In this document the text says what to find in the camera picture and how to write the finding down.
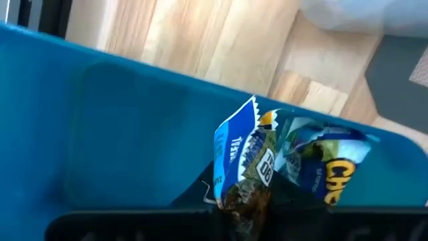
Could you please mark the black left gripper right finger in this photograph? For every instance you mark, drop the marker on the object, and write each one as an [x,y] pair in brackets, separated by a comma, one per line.
[291,197]

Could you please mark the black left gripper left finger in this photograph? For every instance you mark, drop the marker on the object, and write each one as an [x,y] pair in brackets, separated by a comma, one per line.
[204,190]

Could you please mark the blue orange granola bar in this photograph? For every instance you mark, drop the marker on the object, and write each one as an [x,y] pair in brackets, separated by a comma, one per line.
[321,157]

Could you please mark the blue plastic bin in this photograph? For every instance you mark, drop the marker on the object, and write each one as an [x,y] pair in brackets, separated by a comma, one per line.
[100,134]

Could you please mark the dark-bordered rectangular mat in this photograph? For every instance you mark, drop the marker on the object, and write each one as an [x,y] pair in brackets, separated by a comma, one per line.
[388,83]

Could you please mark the black aluminium table frame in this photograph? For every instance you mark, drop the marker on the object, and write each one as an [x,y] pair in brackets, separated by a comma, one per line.
[53,16]

